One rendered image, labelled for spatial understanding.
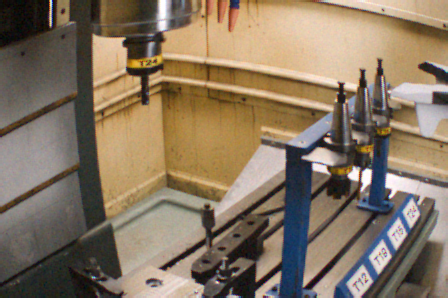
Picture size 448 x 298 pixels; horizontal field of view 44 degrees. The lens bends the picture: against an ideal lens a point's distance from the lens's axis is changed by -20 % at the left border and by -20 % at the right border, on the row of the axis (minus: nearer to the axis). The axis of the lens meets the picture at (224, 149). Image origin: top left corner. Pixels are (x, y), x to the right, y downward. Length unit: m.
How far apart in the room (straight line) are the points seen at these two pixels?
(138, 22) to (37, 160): 0.61
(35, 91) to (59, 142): 0.16
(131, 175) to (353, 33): 0.92
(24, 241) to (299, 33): 1.05
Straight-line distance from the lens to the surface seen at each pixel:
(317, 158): 1.07
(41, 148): 1.35
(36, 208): 1.38
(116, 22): 0.81
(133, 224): 2.21
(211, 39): 2.10
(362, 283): 1.24
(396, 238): 1.40
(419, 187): 1.86
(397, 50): 1.78
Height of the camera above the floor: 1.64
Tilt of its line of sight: 23 degrees down
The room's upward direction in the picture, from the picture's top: 2 degrees counter-clockwise
